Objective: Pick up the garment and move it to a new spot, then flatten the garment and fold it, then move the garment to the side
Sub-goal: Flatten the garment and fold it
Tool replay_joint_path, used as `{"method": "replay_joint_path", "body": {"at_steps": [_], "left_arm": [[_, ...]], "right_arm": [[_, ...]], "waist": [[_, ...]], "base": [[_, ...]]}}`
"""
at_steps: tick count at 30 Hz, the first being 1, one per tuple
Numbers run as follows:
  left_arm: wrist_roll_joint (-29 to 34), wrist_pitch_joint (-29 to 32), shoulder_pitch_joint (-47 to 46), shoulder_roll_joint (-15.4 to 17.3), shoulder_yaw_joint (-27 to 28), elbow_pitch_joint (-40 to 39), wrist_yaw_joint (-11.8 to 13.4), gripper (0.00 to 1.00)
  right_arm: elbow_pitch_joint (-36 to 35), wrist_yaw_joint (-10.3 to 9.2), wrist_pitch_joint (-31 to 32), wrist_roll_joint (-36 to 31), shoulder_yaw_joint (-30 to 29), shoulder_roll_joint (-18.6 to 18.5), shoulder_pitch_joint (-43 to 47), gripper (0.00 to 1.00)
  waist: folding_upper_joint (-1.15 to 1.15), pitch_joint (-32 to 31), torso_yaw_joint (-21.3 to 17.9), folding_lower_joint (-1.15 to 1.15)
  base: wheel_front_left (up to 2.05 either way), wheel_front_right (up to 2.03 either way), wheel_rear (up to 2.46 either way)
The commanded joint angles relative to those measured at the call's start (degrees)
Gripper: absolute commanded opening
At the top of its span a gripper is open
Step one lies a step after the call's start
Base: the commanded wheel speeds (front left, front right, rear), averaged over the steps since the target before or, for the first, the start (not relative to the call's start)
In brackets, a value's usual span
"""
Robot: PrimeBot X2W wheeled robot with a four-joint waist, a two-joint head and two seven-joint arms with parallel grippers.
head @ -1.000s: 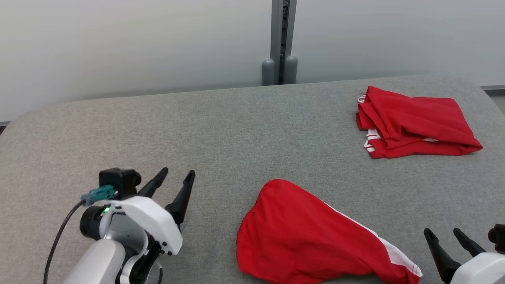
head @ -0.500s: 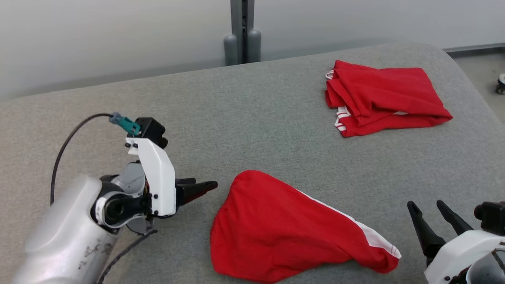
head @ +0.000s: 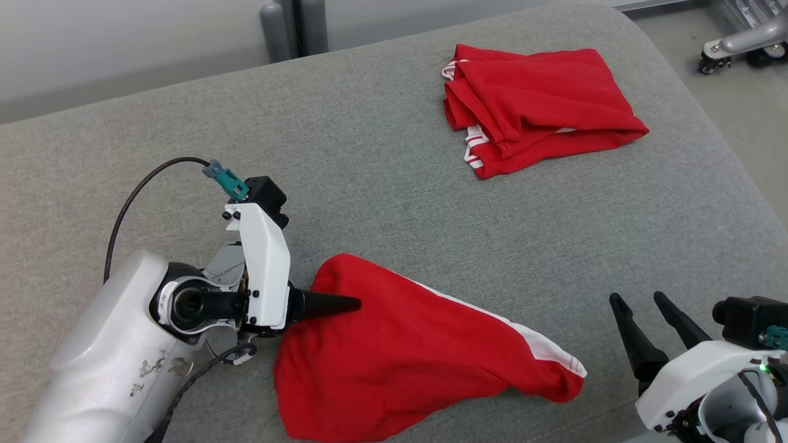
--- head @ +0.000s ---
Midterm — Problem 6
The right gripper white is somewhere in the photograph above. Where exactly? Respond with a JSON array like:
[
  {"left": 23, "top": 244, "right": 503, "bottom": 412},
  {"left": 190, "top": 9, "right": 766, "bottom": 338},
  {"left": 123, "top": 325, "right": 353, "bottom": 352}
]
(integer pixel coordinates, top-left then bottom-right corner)
[{"left": 609, "top": 292, "right": 784, "bottom": 434}]

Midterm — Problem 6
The black chair caster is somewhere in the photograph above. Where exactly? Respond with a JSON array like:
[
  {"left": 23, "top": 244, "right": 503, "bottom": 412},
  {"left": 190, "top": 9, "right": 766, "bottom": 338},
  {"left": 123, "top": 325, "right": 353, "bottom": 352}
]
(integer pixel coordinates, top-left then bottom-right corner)
[
  {"left": 699, "top": 52, "right": 733, "bottom": 74},
  {"left": 746, "top": 48, "right": 788, "bottom": 68}
]

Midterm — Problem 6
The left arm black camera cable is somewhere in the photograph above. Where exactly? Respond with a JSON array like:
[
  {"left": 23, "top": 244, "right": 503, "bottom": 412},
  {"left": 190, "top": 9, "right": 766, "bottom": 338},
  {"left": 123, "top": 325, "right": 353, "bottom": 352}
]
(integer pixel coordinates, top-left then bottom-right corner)
[{"left": 103, "top": 157, "right": 211, "bottom": 284}]

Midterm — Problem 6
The red shorts white trim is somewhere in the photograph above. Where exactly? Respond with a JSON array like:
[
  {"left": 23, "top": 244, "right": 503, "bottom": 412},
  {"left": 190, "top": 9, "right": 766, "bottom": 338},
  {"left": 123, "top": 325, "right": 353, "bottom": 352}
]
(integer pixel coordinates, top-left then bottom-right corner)
[{"left": 274, "top": 253, "right": 587, "bottom": 442}]

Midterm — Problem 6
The red Bulls basketball jersey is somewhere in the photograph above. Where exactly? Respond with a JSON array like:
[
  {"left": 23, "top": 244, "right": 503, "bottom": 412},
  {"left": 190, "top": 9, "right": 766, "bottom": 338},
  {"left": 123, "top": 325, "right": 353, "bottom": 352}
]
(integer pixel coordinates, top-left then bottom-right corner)
[{"left": 441, "top": 44, "right": 649, "bottom": 180}]

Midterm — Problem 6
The left arm black gripper cable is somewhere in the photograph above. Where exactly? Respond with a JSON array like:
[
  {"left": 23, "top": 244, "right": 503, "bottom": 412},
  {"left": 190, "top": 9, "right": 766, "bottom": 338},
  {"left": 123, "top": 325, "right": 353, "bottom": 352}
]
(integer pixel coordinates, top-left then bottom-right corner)
[{"left": 145, "top": 343, "right": 257, "bottom": 443}]

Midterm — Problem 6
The silver office chair base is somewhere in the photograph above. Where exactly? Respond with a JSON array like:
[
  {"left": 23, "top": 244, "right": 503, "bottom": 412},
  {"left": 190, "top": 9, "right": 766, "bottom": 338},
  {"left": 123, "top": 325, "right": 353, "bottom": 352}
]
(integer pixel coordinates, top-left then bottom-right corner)
[{"left": 705, "top": 0, "right": 788, "bottom": 59}]

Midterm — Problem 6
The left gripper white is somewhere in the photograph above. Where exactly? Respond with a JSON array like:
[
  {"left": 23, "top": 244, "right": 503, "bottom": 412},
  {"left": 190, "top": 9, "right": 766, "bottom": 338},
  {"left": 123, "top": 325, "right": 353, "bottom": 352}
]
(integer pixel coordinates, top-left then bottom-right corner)
[{"left": 223, "top": 202, "right": 362, "bottom": 331}]

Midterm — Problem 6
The grey rounded cylinder post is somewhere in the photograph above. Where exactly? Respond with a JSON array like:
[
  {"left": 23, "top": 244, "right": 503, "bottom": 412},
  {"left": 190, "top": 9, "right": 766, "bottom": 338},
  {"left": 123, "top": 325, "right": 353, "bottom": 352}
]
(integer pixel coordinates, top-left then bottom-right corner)
[
  {"left": 300, "top": 0, "right": 329, "bottom": 56},
  {"left": 259, "top": 2, "right": 290, "bottom": 64}
]

